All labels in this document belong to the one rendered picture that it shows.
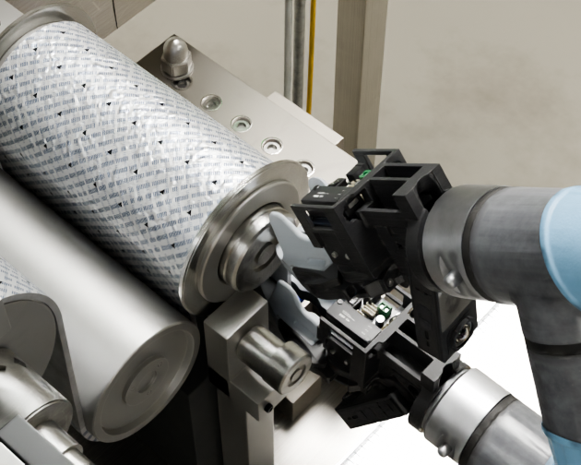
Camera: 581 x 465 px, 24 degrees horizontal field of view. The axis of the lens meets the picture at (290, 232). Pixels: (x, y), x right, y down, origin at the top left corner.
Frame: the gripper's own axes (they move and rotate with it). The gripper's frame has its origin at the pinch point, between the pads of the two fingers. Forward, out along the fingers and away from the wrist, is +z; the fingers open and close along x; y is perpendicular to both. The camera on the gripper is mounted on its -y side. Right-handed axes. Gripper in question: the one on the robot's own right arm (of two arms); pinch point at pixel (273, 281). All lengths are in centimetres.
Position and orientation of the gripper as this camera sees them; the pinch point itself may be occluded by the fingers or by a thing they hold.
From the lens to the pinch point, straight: 124.1
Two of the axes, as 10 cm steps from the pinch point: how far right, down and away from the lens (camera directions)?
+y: 0.0, -5.8, -8.2
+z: -7.4, -5.5, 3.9
